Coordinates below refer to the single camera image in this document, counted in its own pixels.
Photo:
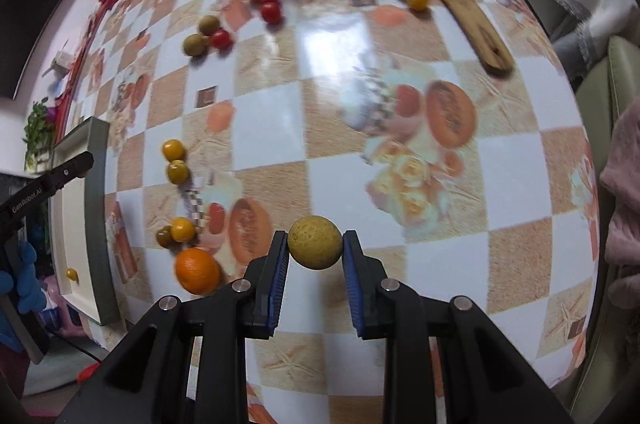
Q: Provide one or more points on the dark yellow tomato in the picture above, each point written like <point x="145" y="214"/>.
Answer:
<point x="164" y="237"/>

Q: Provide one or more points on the brown longan top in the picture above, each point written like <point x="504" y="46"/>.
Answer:
<point x="208" y="25"/>

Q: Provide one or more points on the yellow tomato lower pair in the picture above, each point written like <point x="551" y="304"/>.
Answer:
<point x="178" y="172"/>

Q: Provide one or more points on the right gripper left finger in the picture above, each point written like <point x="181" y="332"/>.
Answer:
<point x="184" y="362"/>

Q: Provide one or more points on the green potted plant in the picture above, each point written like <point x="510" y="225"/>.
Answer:
<point x="39" y="134"/>

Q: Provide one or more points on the shallow white tray box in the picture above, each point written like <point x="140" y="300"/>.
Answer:
<point x="78" y="230"/>

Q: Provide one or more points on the yellow tomato pair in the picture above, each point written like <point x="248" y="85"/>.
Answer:
<point x="178" y="172"/>
<point x="173" y="149"/>

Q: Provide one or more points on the yellow tomato mid table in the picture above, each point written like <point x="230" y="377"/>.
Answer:
<point x="71" y="274"/>

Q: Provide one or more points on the yellow tomato upper pair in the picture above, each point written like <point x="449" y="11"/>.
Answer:
<point x="173" y="149"/>

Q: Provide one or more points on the pink fuzzy garment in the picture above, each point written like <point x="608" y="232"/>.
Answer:
<point x="621" y="178"/>

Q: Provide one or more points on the brown longan edge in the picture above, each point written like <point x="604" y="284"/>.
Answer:
<point x="315" y="242"/>

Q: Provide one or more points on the pink plastic stool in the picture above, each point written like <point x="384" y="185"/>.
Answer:
<point x="58" y="316"/>

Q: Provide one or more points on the brown longan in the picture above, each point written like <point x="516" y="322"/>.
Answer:
<point x="208" y="25"/>
<point x="194" y="45"/>

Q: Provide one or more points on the blue gloved hand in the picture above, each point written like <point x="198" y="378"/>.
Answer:
<point x="30" y="295"/>

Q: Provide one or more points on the large orange near gripper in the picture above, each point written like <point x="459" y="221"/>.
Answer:
<point x="197" y="271"/>

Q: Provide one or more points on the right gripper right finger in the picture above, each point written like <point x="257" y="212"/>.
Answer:
<point x="432" y="345"/>

